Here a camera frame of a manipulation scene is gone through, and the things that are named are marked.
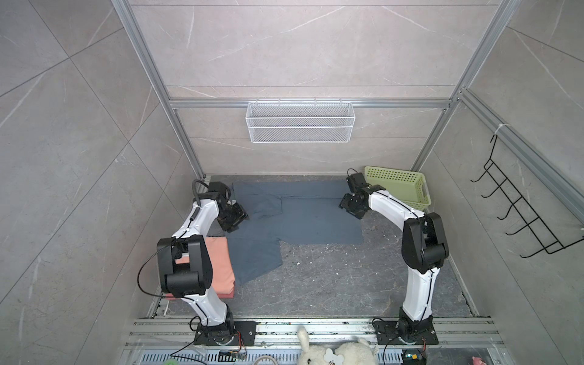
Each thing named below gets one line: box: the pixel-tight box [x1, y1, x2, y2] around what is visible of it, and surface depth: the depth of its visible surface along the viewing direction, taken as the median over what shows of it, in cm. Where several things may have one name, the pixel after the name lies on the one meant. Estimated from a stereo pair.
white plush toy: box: [297, 325, 379, 365], surface depth 65 cm
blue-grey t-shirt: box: [225, 180, 364, 286], surface depth 100 cm
